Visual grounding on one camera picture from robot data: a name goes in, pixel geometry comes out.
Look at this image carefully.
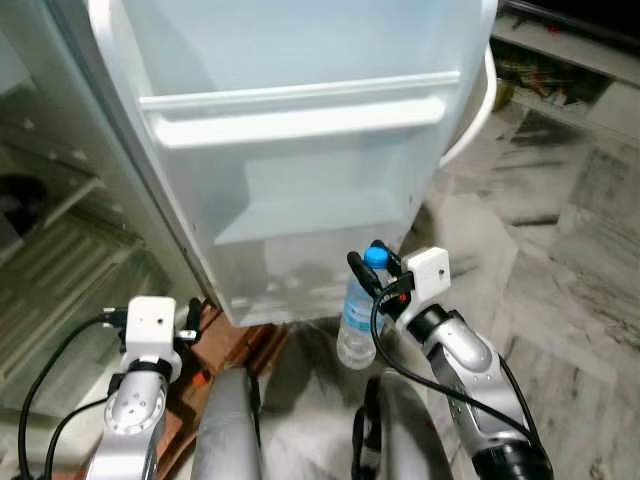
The clear water bottle blue cap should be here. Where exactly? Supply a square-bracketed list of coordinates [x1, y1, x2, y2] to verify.
[336, 245, 393, 372]

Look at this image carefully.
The glossy fridge door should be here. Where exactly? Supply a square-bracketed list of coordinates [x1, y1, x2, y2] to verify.
[85, 0, 499, 328]

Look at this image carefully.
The grey fridge body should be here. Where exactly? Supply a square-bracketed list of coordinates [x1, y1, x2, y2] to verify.
[0, 0, 216, 426]

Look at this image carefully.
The grey robot left leg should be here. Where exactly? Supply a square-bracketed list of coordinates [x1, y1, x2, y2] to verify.
[189, 367, 264, 480]

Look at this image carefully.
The grey robot leg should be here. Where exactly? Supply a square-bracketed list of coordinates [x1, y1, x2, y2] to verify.
[352, 371, 453, 480]
[189, 367, 264, 480]

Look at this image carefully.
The grey robot right leg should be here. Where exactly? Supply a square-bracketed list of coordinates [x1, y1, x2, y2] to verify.
[352, 371, 453, 480]

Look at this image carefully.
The gold tin can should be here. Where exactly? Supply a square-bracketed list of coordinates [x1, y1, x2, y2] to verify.
[494, 75, 517, 112]

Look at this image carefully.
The white low shelf unit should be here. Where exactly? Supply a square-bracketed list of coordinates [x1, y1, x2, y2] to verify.
[489, 0, 640, 123]

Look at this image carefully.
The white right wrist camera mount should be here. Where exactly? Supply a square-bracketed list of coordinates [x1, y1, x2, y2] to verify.
[402, 247, 452, 312]

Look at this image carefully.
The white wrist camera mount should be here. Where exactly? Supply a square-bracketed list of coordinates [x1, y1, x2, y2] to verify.
[124, 296, 182, 377]
[402, 247, 452, 312]

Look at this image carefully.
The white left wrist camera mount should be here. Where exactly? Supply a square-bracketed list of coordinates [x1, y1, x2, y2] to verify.
[124, 296, 182, 377]

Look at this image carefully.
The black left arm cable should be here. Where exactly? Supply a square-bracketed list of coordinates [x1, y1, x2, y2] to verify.
[17, 314, 128, 480]

